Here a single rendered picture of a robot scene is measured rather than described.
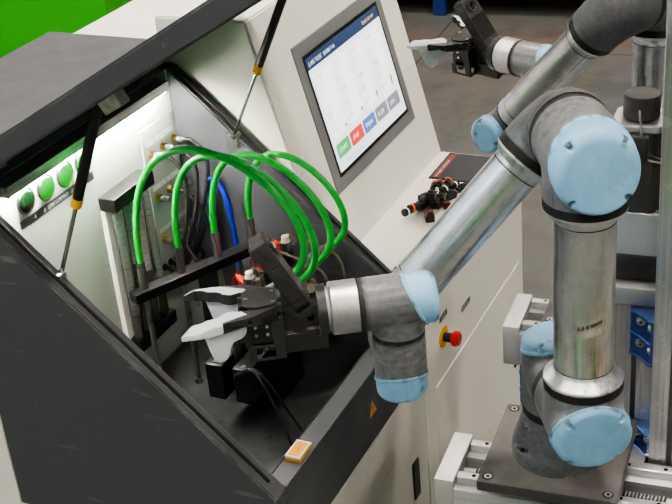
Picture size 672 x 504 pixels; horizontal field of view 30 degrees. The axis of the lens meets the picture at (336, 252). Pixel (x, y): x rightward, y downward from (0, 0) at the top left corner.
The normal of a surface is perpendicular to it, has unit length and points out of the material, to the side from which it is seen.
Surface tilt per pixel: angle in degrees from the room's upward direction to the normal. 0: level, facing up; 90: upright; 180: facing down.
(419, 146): 76
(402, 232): 0
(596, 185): 82
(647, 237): 90
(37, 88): 0
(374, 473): 90
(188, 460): 90
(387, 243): 0
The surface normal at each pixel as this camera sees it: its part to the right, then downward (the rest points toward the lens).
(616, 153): 0.09, 0.33
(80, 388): -0.42, 0.46
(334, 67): 0.86, -0.08
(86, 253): 0.91, 0.13
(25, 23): -0.21, 0.47
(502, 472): -0.08, -0.88
